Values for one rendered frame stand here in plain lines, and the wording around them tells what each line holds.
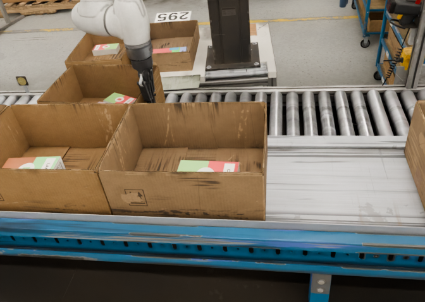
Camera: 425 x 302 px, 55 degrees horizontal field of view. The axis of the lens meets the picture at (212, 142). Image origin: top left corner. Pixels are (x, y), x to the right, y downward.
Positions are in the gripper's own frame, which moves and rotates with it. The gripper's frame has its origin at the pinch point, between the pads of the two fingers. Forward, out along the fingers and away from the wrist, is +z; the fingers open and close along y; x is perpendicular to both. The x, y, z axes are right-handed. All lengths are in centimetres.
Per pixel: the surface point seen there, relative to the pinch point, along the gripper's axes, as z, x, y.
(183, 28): 5, 5, 83
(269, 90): 11, -43, 28
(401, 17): -17, -92, 33
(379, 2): 52, -128, 236
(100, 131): -9.7, 7.1, -29.3
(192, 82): 10.2, -8.2, 34.3
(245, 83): 16, -31, 43
